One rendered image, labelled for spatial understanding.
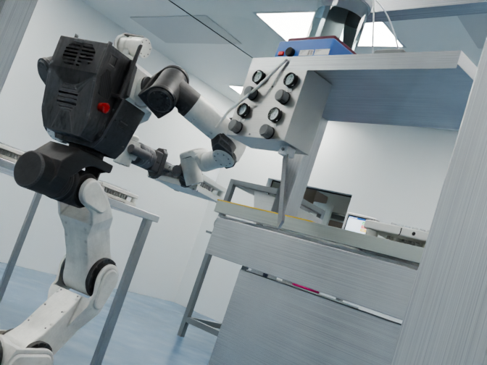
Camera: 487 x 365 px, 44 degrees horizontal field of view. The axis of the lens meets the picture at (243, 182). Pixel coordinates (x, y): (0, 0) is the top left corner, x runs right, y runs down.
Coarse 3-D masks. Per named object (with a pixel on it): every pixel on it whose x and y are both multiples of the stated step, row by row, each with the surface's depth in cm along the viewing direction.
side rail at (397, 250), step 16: (224, 208) 160; (240, 208) 156; (272, 224) 146; (288, 224) 142; (304, 224) 139; (320, 224) 136; (336, 240) 131; (352, 240) 129; (368, 240) 126; (384, 240) 123; (400, 256) 120; (416, 256) 117
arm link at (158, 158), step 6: (150, 150) 233; (156, 150) 239; (162, 150) 242; (156, 156) 237; (162, 156) 241; (150, 162) 234; (156, 162) 238; (162, 162) 241; (144, 168) 236; (150, 168) 237; (156, 168) 239; (162, 168) 242; (150, 174) 242; (156, 174) 240
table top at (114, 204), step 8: (0, 160) 257; (0, 168) 293; (8, 168) 260; (112, 200) 294; (112, 208) 329; (120, 208) 297; (128, 208) 300; (136, 208) 303; (136, 216) 325; (144, 216) 307; (152, 216) 310
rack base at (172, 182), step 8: (160, 176) 246; (168, 176) 244; (168, 184) 252; (176, 184) 242; (184, 192) 264; (192, 192) 251; (200, 192) 241; (208, 192) 247; (208, 200) 262; (216, 200) 254
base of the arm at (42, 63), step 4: (40, 60) 203; (44, 60) 201; (48, 60) 201; (40, 64) 203; (44, 64) 201; (48, 64) 200; (40, 68) 204; (44, 68) 202; (48, 68) 201; (40, 72) 205; (44, 72) 203; (40, 76) 206; (44, 76) 204; (44, 80) 205
